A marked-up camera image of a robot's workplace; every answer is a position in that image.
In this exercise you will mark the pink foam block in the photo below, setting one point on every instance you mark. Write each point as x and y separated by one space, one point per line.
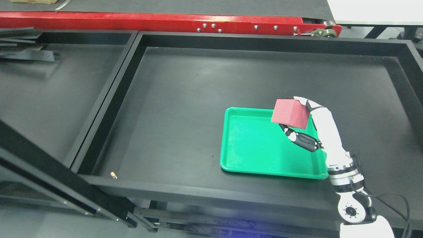
291 113

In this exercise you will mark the red conveyor frame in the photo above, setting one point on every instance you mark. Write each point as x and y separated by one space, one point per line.
258 25

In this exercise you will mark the black metal shelf left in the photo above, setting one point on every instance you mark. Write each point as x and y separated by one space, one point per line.
47 113

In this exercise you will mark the green plastic tray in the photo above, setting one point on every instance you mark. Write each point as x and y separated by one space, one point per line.
252 144

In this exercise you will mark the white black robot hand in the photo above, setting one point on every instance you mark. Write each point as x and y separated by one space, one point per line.
328 138

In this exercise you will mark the black metal shelf right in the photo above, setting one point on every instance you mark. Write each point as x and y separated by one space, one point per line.
187 123

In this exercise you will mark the small brass screw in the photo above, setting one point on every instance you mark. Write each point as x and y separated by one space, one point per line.
113 175

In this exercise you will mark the robot arm white silver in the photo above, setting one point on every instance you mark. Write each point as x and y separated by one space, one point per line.
355 205

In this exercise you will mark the black metal shelf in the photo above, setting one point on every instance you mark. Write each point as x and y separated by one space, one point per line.
187 123
47 113

